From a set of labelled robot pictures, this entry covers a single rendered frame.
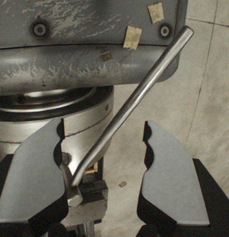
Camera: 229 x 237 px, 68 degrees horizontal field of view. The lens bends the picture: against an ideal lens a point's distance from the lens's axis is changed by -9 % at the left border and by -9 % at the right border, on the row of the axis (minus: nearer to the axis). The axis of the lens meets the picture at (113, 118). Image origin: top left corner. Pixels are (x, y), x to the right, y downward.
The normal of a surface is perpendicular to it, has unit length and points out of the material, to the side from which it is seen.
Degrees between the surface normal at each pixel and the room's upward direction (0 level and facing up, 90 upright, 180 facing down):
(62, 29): 0
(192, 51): 0
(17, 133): 12
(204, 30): 0
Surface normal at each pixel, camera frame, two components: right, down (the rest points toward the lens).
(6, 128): 0.03, 0.49
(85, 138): 0.72, 0.37
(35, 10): 0.33, 0.48
